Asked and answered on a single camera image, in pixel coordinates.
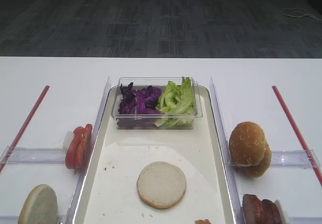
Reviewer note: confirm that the white patty holder block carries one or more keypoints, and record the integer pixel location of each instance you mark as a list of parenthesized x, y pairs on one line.
[(283, 214)]

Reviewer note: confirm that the sesame bun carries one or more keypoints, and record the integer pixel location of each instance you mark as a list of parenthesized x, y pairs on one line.
[(261, 168), (247, 144)]

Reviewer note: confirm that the right red tape strip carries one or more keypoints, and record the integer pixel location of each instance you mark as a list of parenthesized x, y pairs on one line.
[(298, 134)]

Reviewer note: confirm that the small orange food crumb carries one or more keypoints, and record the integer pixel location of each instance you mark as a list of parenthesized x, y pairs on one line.
[(202, 221)]

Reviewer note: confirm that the sesame top bun rear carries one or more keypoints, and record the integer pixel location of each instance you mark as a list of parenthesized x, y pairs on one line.
[(261, 168)]

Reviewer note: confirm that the left red tape strip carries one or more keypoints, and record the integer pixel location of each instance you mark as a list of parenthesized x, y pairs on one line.
[(25, 128)]

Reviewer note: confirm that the upright bun half left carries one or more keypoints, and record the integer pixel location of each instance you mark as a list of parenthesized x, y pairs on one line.
[(40, 206)]

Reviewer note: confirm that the white serving tray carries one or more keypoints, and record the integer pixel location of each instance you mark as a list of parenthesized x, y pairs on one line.
[(109, 193)]

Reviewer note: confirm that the clear acrylic divider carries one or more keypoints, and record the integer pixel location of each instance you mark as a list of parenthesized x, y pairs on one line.
[(93, 138), (236, 207)]

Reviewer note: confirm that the sesame top bun front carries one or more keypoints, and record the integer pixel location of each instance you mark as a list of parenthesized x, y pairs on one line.
[(247, 144)]

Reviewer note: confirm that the left clear acrylic divider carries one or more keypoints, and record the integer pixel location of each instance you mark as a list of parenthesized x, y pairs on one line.
[(93, 138)]

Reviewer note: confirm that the bottom bun slice on tray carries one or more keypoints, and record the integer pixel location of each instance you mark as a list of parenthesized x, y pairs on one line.
[(161, 185)]

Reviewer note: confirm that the left cross acrylic divider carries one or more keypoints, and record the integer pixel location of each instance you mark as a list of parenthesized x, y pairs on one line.
[(23, 155)]

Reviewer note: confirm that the green lettuce leaves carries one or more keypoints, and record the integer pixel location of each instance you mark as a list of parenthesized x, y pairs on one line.
[(176, 100)]

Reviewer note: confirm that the white tomato holder block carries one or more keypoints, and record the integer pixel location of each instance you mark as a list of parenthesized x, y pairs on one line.
[(67, 140)]

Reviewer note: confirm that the right clear acrylic divider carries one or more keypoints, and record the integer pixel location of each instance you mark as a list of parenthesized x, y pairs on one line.
[(236, 207)]

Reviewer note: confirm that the red tape strip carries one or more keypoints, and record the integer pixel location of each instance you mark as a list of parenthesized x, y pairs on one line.
[(25, 128), (298, 134)]

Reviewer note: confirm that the clear plastic salad box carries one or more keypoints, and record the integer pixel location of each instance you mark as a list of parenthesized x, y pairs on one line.
[(147, 121)]

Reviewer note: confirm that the cross acrylic divider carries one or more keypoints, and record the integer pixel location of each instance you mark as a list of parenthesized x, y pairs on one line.
[(23, 155), (298, 158)]

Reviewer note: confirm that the purple cabbage leaves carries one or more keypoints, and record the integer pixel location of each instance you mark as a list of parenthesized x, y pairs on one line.
[(142, 101)]

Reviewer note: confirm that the right cross acrylic divider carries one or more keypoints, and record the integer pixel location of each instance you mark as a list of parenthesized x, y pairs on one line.
[(298, 158)]

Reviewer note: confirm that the brown meat patty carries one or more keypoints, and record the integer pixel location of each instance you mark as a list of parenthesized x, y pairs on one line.
[(271, 212), (253, 209)]

